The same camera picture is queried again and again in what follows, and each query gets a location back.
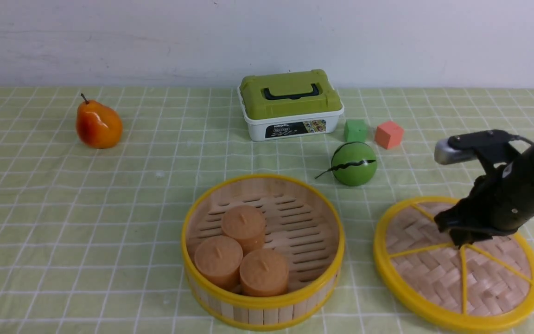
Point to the yellow woven steamer lid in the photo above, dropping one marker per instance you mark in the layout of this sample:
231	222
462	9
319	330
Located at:
487	287

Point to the brown bun left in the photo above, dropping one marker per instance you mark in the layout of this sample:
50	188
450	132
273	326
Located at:
218	259

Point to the orange toy pear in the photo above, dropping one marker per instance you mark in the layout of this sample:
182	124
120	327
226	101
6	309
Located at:
97	125

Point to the brown bun rear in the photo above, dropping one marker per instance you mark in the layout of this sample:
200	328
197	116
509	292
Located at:
247	225

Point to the green foam cube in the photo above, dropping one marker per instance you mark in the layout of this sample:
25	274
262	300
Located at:
355	130

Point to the brown bun right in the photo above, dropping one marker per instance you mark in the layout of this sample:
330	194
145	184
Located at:
264	273

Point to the orange foam cube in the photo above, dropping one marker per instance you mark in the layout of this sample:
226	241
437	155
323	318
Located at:
389	135

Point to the green lidded storage box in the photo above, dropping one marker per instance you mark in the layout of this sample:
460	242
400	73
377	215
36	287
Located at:
289	104

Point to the brown bun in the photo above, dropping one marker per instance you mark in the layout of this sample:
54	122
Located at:
247	225
218	259
264	273

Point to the green checkered tablecloth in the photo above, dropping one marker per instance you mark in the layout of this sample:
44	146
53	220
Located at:
89	237

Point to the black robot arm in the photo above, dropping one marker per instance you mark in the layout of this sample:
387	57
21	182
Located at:
502	199

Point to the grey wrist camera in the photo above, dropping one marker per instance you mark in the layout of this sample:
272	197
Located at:
489	147

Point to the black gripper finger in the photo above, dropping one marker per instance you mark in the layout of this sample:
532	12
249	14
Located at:
462	237

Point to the green toy watermelon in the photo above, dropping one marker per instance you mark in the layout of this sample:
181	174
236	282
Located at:
353	164

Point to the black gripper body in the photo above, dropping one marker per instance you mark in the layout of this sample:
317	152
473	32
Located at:
498	204

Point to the yellow bamboo steamer basket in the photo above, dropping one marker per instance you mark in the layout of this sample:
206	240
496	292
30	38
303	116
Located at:
301	224

